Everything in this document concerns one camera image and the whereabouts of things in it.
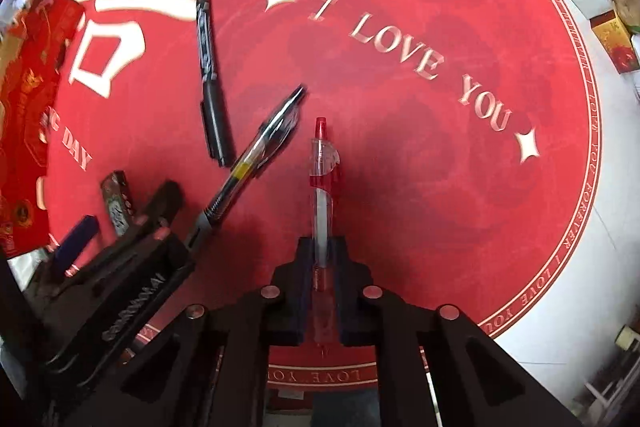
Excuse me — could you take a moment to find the red clear click pen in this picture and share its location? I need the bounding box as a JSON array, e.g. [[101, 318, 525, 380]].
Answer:
[[307, 117, 343, 348]]

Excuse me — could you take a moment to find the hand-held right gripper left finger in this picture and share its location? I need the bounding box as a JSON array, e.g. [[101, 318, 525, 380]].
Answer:
[[100, 234, 318, 427]]

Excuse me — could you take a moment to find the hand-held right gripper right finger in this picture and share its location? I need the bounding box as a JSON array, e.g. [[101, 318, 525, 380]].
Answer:
[[332, 234, 583, 427]]

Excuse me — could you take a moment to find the red lighter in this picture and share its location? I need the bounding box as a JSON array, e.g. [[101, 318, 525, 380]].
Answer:
[[100, 170, 135, 238]]

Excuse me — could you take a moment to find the red cardboard gift box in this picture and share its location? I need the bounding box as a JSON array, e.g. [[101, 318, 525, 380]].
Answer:
[[0, 0, 86, 258]]

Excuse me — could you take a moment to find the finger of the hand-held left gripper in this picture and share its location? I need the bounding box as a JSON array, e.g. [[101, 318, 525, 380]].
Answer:
[[127, 179, 186, 243], [52, 214, 98, 280]]

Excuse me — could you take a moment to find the black marker pen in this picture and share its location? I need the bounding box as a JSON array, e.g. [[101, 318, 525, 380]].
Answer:
[[195, 0, 237, 168]]

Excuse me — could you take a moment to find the red round printed mat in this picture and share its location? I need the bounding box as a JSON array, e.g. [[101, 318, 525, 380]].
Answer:
[[37, 0, 603, 400]]

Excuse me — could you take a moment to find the black clear gel pen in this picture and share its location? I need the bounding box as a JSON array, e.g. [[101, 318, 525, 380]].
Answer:
[[185, 84, 308, 253]]

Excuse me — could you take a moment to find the red and gold box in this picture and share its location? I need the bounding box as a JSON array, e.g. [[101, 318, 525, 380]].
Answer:
[[590, 9, 640, 75]]

